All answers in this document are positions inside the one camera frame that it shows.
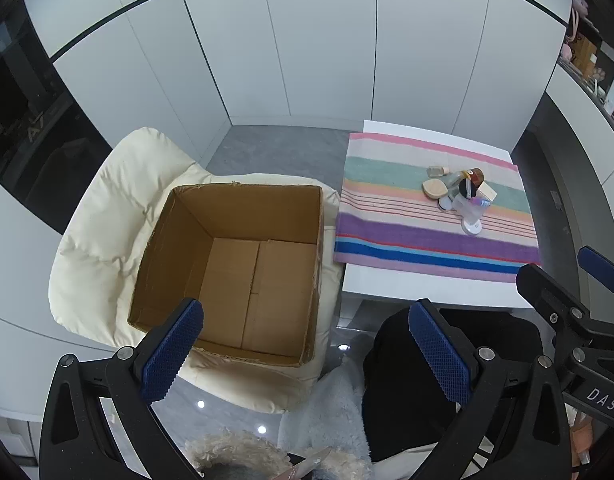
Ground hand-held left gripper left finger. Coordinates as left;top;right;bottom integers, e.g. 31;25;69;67
39;298;205;480

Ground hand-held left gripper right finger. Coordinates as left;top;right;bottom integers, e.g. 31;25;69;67
408;298;574;480

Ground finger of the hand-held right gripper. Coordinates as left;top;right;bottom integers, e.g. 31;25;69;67
577;245;614;311
515;262;600;351

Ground beige teardrop powder puff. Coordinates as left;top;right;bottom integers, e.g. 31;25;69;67
422;178;450;201

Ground brown cardboard box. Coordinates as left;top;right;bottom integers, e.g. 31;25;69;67
127;183;324;368

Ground person's right hand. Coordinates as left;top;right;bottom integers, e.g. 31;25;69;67
569;405;596;463

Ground person's black pants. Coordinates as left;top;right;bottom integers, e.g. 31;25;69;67
362;307;545;463

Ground white table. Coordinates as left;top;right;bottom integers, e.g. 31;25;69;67
337;120;538;308

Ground beige fuzzy cloth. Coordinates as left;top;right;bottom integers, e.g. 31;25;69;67
184;430;372;480

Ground white garment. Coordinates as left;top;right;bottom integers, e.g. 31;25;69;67
372;442;438;480

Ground pale blue fleece garment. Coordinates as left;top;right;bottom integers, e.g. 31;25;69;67
279;360;372;466

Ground striped cloth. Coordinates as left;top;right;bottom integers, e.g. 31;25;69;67
333;131;544;276

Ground cream padded chair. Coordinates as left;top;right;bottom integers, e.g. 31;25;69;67
48;127;344;415

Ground small brown box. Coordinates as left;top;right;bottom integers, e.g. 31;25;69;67
572;37;598;68

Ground pink plush item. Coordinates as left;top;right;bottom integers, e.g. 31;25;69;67
569;0;590;41

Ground black glass panel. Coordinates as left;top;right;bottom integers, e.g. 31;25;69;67
0;0;115;233

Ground wall shelf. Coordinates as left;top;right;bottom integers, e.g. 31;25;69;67
557;0;614;141

